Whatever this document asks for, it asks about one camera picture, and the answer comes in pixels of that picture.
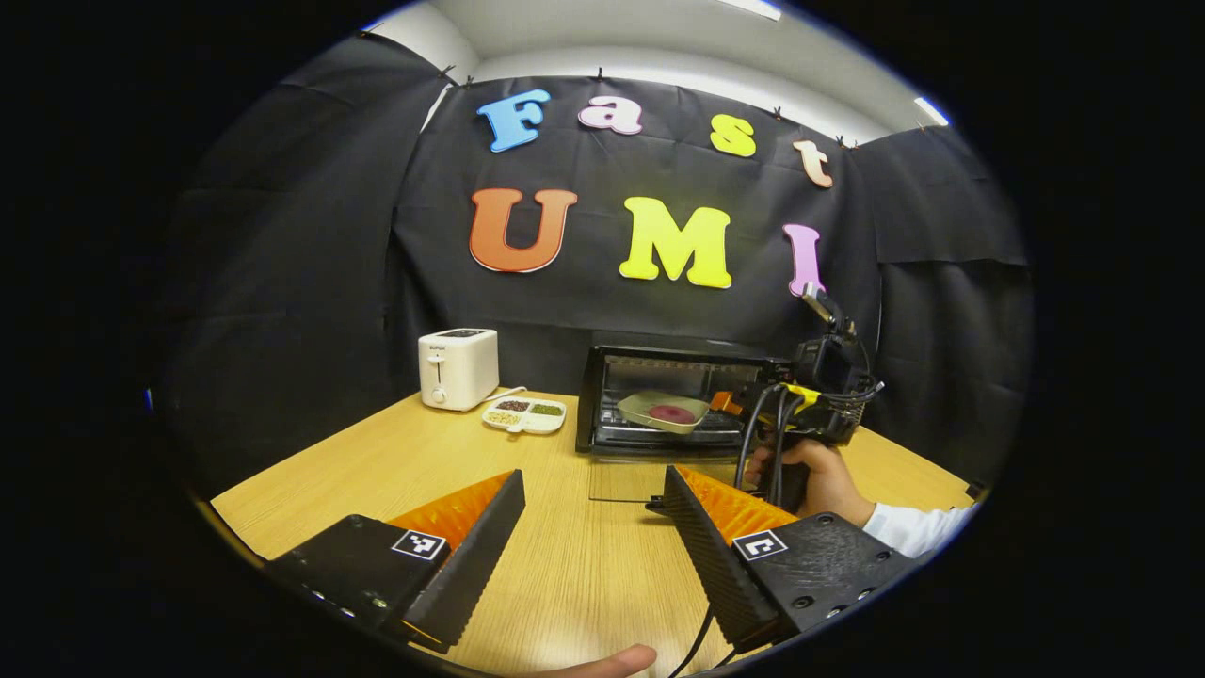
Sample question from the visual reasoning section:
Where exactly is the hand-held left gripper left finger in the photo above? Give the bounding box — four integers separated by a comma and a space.
264, 469, 526, 657

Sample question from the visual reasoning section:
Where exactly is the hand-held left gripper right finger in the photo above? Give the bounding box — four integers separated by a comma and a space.
664, 465, 919, 653

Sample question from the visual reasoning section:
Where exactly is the beige food tray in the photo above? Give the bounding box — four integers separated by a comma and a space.
617, 391, 712, 435

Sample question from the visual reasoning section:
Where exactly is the black electric oven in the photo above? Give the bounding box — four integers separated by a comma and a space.
574, 331, 801, 514

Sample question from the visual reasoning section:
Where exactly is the white divided snack tray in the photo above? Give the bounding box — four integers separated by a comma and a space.
481, 396, 568, 435

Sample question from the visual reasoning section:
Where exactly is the white toaster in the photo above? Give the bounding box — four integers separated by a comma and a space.
418, 329, 501, 412

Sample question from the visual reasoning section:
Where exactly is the black backdrop cloth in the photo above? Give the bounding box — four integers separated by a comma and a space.
151, 33, 1036, 500

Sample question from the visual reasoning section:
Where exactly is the row of black cloth clips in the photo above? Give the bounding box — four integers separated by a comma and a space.
358, 28, 928, 153

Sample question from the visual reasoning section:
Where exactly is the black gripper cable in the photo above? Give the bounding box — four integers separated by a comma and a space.
734, 381, 801, 509
667, 605, 747, 678

